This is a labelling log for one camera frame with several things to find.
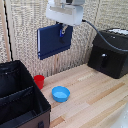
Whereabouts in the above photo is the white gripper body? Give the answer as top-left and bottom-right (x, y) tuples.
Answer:
(45, 0), (84, 27)

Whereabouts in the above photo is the red cup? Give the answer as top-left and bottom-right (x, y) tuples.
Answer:
(33, 74), (46, 90)

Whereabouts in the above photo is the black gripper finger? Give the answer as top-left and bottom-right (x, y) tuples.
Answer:
(59, 23), (65, 35)
(63, 24), (70, 33)

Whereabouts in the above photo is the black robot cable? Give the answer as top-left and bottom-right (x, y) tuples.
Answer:
(81, 19), (128, 53)

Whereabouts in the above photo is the dark blue book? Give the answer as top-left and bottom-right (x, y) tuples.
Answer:
(36, 23), (74, 61)

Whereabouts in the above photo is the blue bowl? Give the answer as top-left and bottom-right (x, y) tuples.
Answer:
(51, 85), (71, 103)

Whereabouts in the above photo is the black case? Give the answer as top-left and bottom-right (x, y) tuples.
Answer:
(87, 28), (128, 80)

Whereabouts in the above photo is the black divided storage box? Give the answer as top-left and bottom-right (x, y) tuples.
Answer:
(0, 59), (52, 128)

